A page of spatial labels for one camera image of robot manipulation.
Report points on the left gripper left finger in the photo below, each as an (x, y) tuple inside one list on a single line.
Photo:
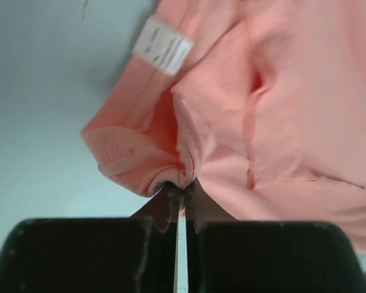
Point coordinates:
[(112, 254)]

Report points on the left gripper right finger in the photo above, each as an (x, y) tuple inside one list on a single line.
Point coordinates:
[(268, 256)]

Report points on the light pink t-shirt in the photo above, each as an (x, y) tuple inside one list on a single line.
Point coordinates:
[(262, 102)]

